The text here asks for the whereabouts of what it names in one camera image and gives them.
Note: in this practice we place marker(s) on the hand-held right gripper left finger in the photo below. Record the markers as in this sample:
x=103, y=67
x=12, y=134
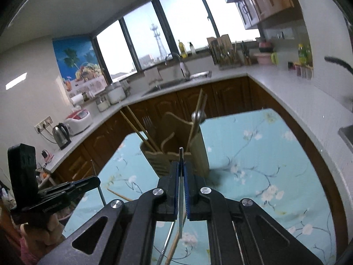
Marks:
x=178, y=187

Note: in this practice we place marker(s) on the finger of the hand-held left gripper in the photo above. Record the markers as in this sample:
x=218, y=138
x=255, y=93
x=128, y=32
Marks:
x=77, y=183
x=66, y=196

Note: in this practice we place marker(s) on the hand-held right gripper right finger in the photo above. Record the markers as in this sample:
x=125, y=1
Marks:
x=187, y=187

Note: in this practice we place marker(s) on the metal chopstick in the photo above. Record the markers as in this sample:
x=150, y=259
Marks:
x=180, y=154

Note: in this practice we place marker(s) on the wooden utensil holder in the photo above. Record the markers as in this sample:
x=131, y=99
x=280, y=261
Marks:
x=198, y=154

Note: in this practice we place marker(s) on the metal fork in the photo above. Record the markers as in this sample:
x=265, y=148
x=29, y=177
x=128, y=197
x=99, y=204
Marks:
x=147, y=122

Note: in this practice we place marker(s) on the metal spoon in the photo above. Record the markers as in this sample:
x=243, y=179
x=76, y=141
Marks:
x=198, y=116

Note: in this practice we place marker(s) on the dish rack with utensils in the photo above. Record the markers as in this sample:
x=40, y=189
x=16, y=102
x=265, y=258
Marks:
x=224, y=53

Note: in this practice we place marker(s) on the person's left hand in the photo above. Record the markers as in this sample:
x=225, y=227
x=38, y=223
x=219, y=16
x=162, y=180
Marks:
x=44, y=237

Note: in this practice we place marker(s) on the steel electric kettle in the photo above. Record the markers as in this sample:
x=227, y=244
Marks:
x=62, y=136

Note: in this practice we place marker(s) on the white red rice cooker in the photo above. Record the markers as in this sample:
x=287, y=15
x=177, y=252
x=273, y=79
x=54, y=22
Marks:
x=80, y=121

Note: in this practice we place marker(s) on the floral blue tablecloth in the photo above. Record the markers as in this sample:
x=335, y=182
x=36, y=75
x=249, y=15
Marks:
x=248, y=149

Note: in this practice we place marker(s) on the small white jar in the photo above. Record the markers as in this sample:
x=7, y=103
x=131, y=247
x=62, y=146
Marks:
x=103, y=103

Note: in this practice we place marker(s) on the paper towel roll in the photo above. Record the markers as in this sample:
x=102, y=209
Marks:
x=77, y=99

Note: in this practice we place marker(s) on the ceiling light panel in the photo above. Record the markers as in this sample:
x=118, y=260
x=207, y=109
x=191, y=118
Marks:
x=16, y=81

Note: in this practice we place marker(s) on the white round rice cooker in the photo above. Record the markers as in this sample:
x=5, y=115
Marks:
x=115, y=93

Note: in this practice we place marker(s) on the hanging white towel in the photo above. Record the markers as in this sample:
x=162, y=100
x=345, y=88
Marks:
x=153, y=76

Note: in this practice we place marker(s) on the chrome faucet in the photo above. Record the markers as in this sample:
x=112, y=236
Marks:
x=183, y=69

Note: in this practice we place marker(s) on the yellow oil bottle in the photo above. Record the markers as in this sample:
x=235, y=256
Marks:
x=182, y=50

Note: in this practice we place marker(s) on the white soap dispenser bottle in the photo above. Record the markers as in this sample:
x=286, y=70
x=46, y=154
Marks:
x=192, y=49

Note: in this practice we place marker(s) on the pink basin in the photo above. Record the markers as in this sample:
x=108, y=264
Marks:
x=263, y=58

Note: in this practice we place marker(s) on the lattice tower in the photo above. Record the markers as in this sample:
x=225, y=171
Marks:
x=157, y=38

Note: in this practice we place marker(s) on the stacked pink green bowls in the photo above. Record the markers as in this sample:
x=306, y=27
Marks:
x=265, y=47

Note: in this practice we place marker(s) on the spice jar set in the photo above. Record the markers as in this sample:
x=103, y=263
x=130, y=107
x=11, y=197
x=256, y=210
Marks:
x=302, y=71

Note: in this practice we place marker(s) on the gas stove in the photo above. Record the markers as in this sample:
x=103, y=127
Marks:
x=347, y=135

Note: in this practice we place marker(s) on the kitchen window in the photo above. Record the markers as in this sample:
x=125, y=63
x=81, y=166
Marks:
x=179, y=13

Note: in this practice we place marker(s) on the green bottle yellow cap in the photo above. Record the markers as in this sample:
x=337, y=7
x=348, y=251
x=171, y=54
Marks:
x=303, y=55

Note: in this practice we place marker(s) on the black wok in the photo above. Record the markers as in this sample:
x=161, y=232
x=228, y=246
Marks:
x=339, y=61

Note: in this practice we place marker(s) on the wooden upper cabinets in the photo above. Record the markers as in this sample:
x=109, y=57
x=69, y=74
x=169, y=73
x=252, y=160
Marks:
x=262, y=0

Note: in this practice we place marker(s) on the wall power outlet strip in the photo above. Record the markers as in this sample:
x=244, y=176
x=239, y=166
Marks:
x=43, y=123

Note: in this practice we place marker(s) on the tropical fruit wall poster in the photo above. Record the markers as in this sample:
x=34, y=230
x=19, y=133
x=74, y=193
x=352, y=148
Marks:
x=77, y=60

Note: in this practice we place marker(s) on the wall socket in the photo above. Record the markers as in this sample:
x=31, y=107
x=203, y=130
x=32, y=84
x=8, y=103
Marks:
x=280, y=35

